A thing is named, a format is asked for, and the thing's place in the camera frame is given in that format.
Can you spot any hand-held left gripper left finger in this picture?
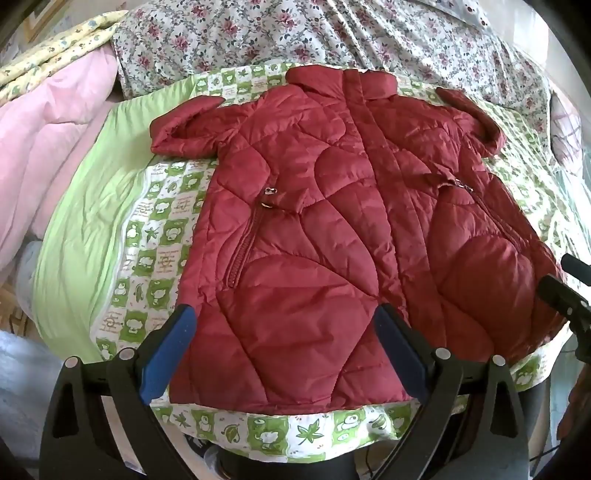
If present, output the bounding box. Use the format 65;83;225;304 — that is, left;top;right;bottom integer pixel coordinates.
40;304;197;480

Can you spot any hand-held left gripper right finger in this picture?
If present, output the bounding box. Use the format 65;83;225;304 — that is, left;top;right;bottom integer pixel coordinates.
368;303;533;480

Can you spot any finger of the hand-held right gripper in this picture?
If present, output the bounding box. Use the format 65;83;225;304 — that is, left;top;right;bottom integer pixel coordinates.
537;274;591;320
560;253;591;280

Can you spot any red quilted jacket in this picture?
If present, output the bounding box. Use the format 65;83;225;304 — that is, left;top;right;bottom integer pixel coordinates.
150;65;571;414

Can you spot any green patterned blanket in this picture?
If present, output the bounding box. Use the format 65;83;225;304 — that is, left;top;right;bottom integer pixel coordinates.
31;62;591;463

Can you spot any pink patterned pillow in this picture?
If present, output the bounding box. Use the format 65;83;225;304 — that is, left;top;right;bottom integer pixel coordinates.
549;90;591;163

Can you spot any pink blanket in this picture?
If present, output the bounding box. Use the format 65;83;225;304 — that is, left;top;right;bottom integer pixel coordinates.
0;58;122;274

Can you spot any floral bed quilt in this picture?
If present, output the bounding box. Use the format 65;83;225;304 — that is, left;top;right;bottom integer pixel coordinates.
111;0;557;121

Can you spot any yellow floral cloth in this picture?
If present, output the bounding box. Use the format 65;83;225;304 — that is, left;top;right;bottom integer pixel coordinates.
0;11;128;105

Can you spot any wooden picture frame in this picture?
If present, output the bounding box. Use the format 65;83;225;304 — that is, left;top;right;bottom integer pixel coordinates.
17;0;63;43

